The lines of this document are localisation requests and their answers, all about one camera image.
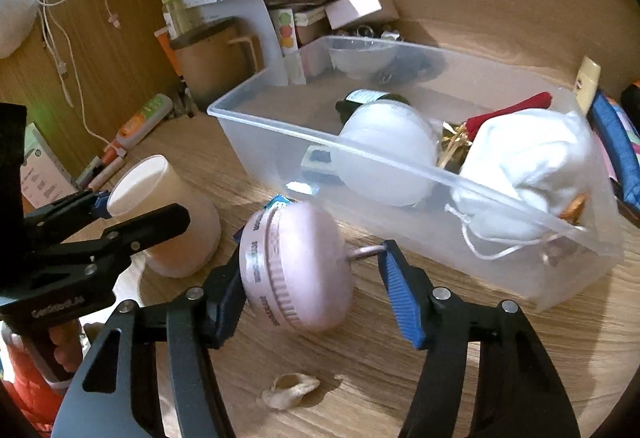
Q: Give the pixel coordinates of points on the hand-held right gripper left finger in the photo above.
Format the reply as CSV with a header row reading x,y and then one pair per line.
x,y
229,300

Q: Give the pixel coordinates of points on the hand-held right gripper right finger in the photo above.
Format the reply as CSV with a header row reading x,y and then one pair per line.
x,y
400,298

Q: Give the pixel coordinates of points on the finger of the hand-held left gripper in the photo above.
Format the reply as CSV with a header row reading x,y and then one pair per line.
x,y
135,233
75,210

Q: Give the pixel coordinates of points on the pale pink cup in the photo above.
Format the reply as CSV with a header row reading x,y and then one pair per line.
x,y
165,218

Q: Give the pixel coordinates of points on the pink round case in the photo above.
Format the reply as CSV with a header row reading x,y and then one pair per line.
x,y
295,268

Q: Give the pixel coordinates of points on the white round jar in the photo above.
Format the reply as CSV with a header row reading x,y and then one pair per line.
x,y
390,153

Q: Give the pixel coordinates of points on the white cloth pouch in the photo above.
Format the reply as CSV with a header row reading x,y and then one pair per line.
x,y
525,178

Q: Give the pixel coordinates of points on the gold and red ornament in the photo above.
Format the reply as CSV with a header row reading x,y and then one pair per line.
x,y
480,123

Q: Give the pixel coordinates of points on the clear plastic storage box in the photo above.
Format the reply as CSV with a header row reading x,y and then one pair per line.
x,y
300,118

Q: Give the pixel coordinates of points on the dark green bottle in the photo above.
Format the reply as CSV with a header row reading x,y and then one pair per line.
x,y
367,98

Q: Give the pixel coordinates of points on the wooden desktop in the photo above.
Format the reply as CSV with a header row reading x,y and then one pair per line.
x,y
360,378

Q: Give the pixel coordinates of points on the person's left hand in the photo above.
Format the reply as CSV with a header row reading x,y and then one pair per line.
x,y
67,348

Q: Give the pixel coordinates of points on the cream marker pen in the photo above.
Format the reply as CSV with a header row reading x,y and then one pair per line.
x,y
107,174

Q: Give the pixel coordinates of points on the white leaflet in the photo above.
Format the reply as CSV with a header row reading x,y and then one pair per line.
x,y
45,168

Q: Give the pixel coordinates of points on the beige seashell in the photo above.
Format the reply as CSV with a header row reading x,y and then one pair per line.
x,y
290,390

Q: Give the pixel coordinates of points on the orange and green tube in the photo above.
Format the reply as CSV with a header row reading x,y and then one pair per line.
x,y
145,120

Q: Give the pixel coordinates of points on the brown mug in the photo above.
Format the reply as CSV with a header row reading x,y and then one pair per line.
x,y
210,63

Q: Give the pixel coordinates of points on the white plush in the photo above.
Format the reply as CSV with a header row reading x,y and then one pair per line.
x,y
15,13

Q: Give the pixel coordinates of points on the black round object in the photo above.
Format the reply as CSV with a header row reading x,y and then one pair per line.
x,y
415,65

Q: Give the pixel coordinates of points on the clear plastic bowl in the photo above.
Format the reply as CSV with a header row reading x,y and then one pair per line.
x,y
360,60

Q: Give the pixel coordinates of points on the white standing sheet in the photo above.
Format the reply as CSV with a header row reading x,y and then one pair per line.
x,y
255,18

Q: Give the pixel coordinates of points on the fruit printed box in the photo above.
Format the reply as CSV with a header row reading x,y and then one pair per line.
x,y
287,35

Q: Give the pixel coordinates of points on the blue zip pouch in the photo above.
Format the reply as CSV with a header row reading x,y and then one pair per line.
x,y
620,153

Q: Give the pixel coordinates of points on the small white box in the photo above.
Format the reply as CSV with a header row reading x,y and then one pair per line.
x,y
352,8

